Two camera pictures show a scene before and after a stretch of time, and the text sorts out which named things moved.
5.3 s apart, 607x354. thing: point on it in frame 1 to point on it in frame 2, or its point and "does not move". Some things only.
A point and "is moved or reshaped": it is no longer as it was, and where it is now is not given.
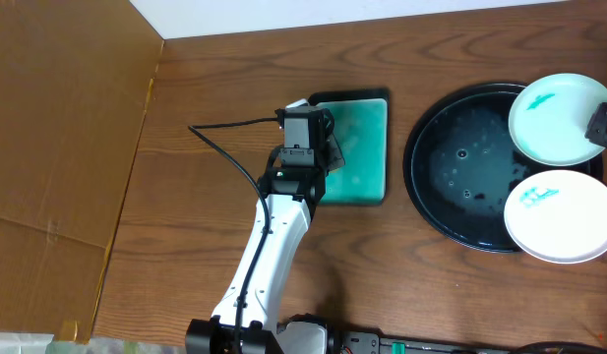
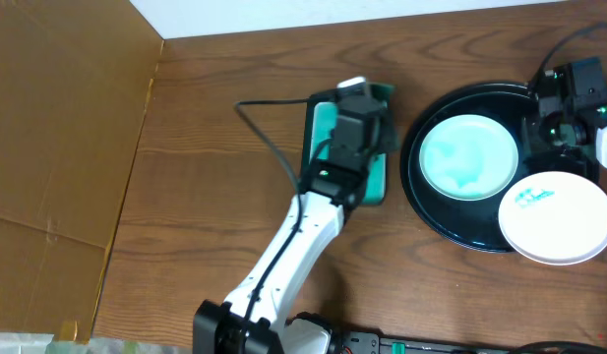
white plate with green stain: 562,216 does not move
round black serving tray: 460,162 does not move
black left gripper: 330,136 to 387,130
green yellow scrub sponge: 348,131 is moved or reshaped
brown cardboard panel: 69,84 does not move
